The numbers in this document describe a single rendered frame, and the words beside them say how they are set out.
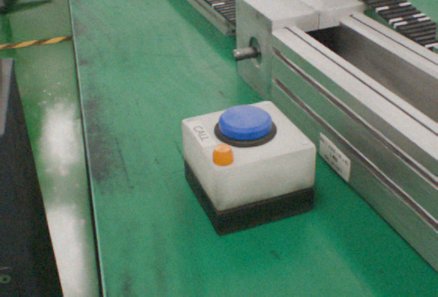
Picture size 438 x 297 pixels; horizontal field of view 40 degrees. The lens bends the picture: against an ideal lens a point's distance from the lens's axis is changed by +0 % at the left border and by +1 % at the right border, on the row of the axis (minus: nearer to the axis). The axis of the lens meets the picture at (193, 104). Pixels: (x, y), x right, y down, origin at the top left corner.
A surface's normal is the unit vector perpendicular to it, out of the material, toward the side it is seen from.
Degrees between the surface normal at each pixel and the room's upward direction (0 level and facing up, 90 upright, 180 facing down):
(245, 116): 3
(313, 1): 0
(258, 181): 90
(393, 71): 90
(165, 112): 0
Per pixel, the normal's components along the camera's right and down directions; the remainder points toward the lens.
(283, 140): -0.06, -0.87
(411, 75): -0.94, 0.20
